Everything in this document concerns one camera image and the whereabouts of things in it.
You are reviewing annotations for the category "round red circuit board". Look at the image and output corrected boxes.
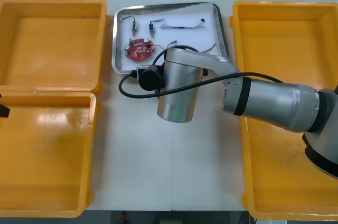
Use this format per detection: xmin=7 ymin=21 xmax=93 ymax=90
xmin=124 ymin=38 xmax=157 ymax=62

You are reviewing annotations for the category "blue label metal solenoid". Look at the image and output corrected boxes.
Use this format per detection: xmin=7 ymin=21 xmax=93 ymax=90
xmin=119 ymin=16 xmax=138 ymax=38
xmin=147 ymin=18 xmax=165 ymax=41

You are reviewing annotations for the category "white wire harness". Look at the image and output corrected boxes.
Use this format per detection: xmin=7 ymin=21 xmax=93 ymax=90
xmin=155 ymin=40 xmax=179 ymax=52

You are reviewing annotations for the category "grey twisted wire harness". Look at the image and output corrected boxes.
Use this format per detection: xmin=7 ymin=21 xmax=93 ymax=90
xmin=159 ymin=23 xmax=207 ymax=31

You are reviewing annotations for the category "red blue wire harness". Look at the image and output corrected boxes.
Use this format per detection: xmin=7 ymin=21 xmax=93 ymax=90
xmin=201 ymin=42 xmax=218 ymax=53

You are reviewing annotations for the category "yellow-orange plastic bin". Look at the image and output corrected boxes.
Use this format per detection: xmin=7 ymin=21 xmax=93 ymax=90
xmin=239 ymin=114 xmax=338 ymax=221
xmin=228 ymin=0 xmax=338 ymax=93
xmin=0 ymin=0 xmax=110 ymax=94
xmin=0 ymin=90 xmax=102 ymax=219

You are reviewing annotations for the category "steel tray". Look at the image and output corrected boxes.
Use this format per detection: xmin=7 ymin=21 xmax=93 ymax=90
xmin=112 ymin=2 xmax=231 ymax=75

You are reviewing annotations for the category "white sheet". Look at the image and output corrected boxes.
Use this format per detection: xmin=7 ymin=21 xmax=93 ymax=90
xmin=117 ymin=3 xmax=226 ymax=72

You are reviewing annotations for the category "black camera cable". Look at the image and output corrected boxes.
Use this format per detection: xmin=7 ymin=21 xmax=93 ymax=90
xmin=118 ymin=45 xmax=285 ymax=99

